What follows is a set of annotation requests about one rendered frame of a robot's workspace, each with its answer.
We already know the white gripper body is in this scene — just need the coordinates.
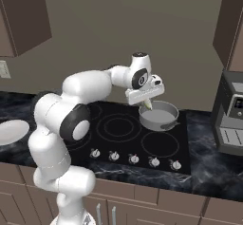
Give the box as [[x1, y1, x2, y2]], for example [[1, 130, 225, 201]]
[[124, 83, 166, 106]]

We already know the black hob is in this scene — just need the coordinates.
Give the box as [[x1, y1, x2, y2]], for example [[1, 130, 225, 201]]
[[64, 100, 193, 176]]

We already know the silver hob knob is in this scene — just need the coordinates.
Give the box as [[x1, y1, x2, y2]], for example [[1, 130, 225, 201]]
[[108, 150, 121, 162], [127, 153, 140, 165], [169, 159, 182, 172], [148, 156, 161, 169], [89, 148, 102, 159]]

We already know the grey coffee machine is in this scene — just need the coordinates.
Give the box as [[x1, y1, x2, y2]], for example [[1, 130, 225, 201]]
[[211, 70, 243, 157]]

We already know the brown drawer front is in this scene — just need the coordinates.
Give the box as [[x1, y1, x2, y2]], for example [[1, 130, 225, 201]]
[[202, 197, 243, 225], [0, 161, 26, 186], [157, 188, 209, 217], [93, 178, 137, 202], [134, 184, 159, 205]]

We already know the brown cupboard door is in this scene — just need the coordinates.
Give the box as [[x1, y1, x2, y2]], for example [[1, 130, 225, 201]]
[[106, 199, 203, 225], [0, 180, 42, 225], [83, 196, 109, 225]]

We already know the white plate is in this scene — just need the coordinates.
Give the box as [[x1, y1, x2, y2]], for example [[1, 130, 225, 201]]
[[0, 119, 30, 147]]

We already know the grey pot with handle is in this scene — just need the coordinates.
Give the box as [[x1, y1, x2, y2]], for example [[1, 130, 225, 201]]
[[138, 100, 181, 133]]

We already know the brown wall cupboard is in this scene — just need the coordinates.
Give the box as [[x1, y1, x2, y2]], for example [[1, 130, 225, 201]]
[[212, 0, 243, 73], [0, 0, 53, 59]]

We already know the silver cupboard handle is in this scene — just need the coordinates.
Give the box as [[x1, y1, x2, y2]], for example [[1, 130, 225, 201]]
[[111, 205, 118, 225], [95, 202, 103, 225]]

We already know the white wall socket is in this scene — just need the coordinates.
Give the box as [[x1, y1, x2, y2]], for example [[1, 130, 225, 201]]
[[0, 60, 11, 80]]

